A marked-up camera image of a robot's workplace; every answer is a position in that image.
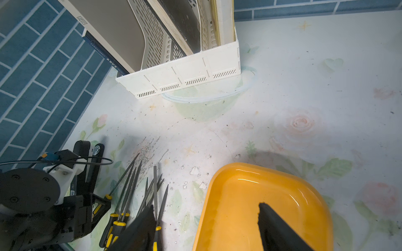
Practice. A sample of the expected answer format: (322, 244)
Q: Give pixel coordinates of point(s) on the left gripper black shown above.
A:
(74, 218)

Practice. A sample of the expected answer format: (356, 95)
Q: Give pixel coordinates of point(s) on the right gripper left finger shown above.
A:
(138, 236)

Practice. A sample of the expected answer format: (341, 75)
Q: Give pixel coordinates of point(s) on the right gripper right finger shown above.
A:
(276, 234)

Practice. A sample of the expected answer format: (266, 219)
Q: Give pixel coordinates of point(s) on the file tool yellow black handle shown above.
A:
(121, 178)

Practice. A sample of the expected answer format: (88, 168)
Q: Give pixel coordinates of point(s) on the yellow plastic tray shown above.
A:
(253, 208)

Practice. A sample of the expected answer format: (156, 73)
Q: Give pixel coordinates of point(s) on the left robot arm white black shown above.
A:
(51, 200)

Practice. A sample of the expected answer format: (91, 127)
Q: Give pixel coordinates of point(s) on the white file organizer rack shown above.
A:
(180, 49)

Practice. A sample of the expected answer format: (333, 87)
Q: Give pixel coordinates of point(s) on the beige folder in rack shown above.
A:
(114, 25)

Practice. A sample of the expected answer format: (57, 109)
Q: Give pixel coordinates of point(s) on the yellow book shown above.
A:
(223, 18)

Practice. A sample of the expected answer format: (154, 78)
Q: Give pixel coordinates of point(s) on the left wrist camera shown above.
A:
(63, 166)

